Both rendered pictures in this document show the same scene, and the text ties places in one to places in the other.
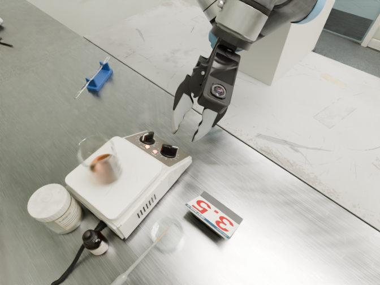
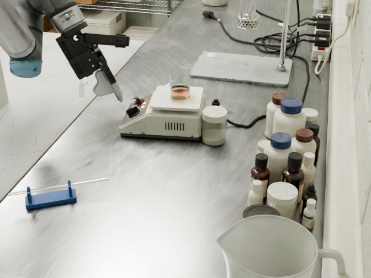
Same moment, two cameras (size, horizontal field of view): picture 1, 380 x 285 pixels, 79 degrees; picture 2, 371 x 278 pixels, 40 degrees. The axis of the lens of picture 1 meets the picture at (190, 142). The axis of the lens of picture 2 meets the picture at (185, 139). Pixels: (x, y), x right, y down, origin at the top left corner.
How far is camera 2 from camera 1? 1.35 m
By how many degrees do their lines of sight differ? 82
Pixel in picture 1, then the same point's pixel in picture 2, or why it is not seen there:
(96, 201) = (199, 94)
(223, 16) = (78, 16)
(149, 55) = not seen: outside the picture
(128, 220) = not seen: hidden behind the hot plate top
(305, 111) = (38, 84)
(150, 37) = not seen: outside the picture
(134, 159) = (162, 94)
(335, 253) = (150, 68)
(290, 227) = (147, 78)
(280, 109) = (42, 93)
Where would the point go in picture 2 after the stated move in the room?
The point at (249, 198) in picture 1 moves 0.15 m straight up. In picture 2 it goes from (139, 90) to (137, 41)
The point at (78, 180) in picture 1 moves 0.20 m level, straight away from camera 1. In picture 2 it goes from (194, 103) to (168, 146)
